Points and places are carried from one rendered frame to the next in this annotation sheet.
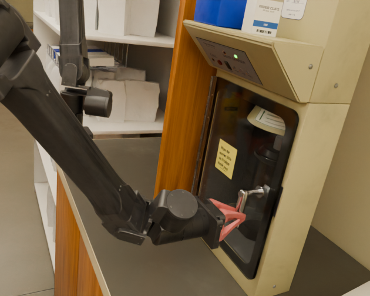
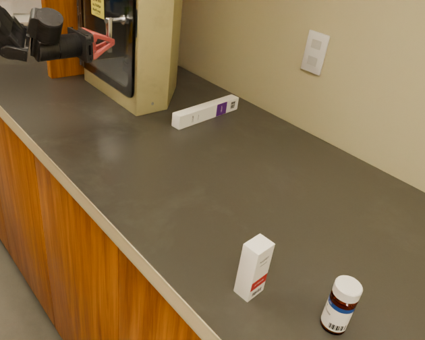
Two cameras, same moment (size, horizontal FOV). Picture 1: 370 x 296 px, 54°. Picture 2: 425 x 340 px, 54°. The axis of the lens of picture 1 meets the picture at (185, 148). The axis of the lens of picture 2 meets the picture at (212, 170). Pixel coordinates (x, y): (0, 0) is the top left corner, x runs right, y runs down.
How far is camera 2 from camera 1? 50 cm
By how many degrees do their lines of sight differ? 17
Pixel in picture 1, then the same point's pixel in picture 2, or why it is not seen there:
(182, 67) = not seen: outside the picture
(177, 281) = (73, 110)
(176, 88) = not seen: outside the picture
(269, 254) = (139, 72)
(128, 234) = (12, 49)
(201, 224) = (75, 42)
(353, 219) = (224, 59)
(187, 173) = not seen: hidden behind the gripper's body
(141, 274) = (41, 109)
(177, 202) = (46, 15)
